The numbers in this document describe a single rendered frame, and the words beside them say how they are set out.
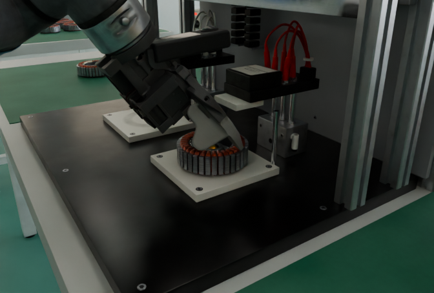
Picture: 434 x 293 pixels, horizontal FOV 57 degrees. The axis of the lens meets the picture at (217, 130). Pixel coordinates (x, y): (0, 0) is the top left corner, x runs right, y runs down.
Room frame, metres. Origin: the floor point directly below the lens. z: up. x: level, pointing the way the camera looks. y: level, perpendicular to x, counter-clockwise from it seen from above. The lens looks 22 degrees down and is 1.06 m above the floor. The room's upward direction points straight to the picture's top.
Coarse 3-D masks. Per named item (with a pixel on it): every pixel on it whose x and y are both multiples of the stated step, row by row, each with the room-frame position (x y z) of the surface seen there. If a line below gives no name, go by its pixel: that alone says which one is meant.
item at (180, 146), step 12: (192, 132) 0.60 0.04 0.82; (180, 144) 0.56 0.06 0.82; (216, 144) 0.58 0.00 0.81; (228, 144) 0.59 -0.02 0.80; (180, 156) 0.54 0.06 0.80; (192, 156) 0.52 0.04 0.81; (204, 156) 0.52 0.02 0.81; (216, 156) 0.52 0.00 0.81; (228, 156) 0.52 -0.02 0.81; (240, 156) 0.53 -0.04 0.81; (192, 168) 0.52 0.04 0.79; (204, 168) 0.52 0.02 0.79; (216, 168) 0.51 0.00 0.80; (228, 168) 0.52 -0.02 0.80; (240, 168) 0.53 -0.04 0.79
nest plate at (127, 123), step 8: (120, 112) 0.80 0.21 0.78; (128, 112) 0.80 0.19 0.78; (104, 120) 0.78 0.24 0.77; (112, 120) 0.76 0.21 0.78; (120, 120) 0.76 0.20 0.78; (128, 120) 0.76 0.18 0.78; (136, 120) 0.76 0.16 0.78; (184, 120) 0.76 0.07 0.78; (120, 128) 0.71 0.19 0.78; (128, 128) 0.71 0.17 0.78; (136, 128) 0.71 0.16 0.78; (144, 128) 0.71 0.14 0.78; (152, 128) 0.71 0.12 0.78; (168, 128) 0.71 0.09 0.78; (176, 128) 0.72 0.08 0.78; (184, 128) 0.73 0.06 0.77; (128, 136) 0.67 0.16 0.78; (136, 136) 0.68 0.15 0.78; (144, 136) 0.68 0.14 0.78; (152, 136) 0.69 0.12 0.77
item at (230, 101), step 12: (228, 72) 0.61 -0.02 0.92; (240, 72) 0.59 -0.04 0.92; (252, 72) 0.59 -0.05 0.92; (264, 72) 0.59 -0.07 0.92; (276, 72) 0.60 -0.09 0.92; (228, 84) 0.61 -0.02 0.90; (240, 84) 0.59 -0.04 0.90; (252, 84) 0.57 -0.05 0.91; (264, 84) 0.58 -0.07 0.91; (276, 84) 0.60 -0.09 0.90; (288, 84) 0.61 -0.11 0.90; (300, 84) 0.62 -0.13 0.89; (312, 84) 0.63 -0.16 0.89; (216, 96) 0.60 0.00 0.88; (228, 96) 0.60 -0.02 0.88; (240, 96) 0.58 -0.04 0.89; (252, 96) 0.57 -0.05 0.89; (264, 96) 0.58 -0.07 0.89; (276, 96) 0.59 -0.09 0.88; (240, 108) 0.56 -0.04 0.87; (276, 108) 0.66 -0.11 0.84
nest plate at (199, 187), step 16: (160, 160) 0.57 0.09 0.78; (176, 160) 0.57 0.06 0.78; (256, 160) 0.57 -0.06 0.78; (176, 176) 0.52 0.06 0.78; (192, 176) 0.52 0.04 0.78; (208, 176) 0.52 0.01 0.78; (224, 176) 0.52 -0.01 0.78; (240, 176) 0.52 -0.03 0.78; (256, 176) 0.52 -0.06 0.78; (192, 192) 0.47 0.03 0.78; (208, 192) 0.48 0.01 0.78; (224, 192) 0.49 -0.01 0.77
